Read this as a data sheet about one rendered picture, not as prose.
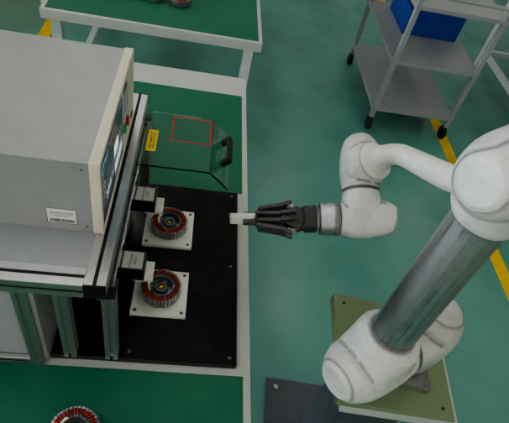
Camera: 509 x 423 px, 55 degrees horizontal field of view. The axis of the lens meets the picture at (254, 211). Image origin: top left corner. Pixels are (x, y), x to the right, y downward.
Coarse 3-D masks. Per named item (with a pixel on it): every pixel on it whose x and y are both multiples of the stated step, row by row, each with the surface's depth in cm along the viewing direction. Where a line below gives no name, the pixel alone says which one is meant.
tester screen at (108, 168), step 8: (120, 104) 111; (120, 112) 113; (120, 120) 114; (112, 136) 104; (120, 136) 117; (112, 144) 105; (112, 152) 107; (104, 160) 98; (112, 160) 108; (104, 168) 99; (112, 168) 109; (104, 176) 100; (112, 176) 110; (104, 184) 101; (104, 192) 102; (104, 200) 104; (104, 208) 105
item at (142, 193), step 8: (136, 192) 144; (144, 192) 144; (152, 192) 145; (136, 200) 142; (144, 200) 142; (152, 200) 143; (160, 200) 149; (136, 208) 143; (144, 208) 143; (152, 208) 144; (160, 208) 146
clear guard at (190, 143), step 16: (160, 112) 148; (144, 128) 141; (160, 128) 143; (176, 128) 144; (192, 128) 145; (208, 128) 147; (144, 144) 137; (160, 144) 138; (176, 144) 139; (192, 144) 140; (208, 144) 142; (144, 160) 132; (160, 160) 134; (176, 160) 135; (192, 160) 136; (208, 160) 137; (224, 176) 140
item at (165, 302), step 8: (160, 272) 138; (168, 272) 139; (160, 280) 139; (168, 280) 139; (176, 280) 138; (144, 288) 134; (152, 288) 138; (176, 288) 136; (144, 296) 133; (152, 296) 133; (160, 296) 134; (168, 296) 134; (176, 296) 135; (152, 304) 133; (160, 304) 134; (168, 304) 134
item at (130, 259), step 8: (128, 256) 128; (136, 256) 128; (144, 256) 129; (120, 264) 126; (128, 264) 126; (136, 264) 127; (144, 264) 127; (152, 264) 132; (120, 272) 126; (128, 272) 126; (136, 272) 126; (144, 272) 129; (152, 272) 131; (144, 280) 129; (152, 280) 129
